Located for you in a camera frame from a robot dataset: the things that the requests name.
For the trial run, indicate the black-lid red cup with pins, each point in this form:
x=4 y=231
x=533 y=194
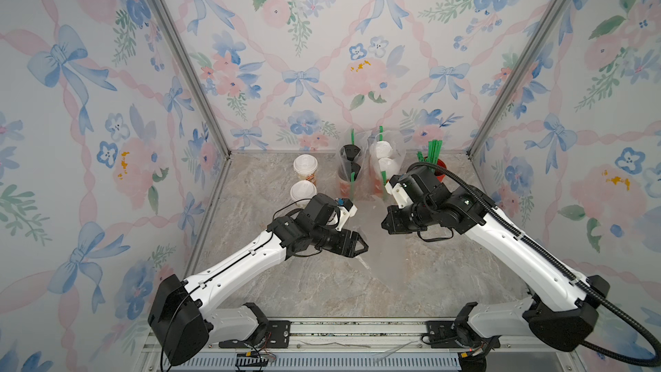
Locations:
x=350 y=152
x=346 y=168

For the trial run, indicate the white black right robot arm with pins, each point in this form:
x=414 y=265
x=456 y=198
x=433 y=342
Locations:
x=557 y=311

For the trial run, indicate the green wrapped straws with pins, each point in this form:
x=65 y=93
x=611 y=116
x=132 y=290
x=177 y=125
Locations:
x=432 y=154

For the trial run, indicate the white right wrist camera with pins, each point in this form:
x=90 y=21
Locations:
x=398 y=192

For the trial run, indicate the left aluminium corner post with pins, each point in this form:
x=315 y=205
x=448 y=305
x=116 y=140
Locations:
x=181 y=57

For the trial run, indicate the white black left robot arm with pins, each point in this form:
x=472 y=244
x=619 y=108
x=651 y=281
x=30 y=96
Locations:
x=186 y=314

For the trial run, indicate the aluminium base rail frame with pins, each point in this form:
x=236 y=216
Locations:
x=374 y=344

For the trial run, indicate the aluminium corner post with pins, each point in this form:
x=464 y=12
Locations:
x=181 y=57
x=537 y=41

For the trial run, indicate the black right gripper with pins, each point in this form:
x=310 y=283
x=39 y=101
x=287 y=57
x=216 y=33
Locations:
x=392 y=220

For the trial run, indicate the clear plastic carrier bag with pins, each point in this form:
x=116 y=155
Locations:
x=396 y=139

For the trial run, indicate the white-lid red cup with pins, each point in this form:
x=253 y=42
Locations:
x=391 y=166
x=383 y=149

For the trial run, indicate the right aluminium corner post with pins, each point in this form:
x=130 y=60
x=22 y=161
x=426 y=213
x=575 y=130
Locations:
x=537 y=41

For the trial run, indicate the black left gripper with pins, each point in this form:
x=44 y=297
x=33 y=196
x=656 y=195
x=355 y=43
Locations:
x=342 y=240

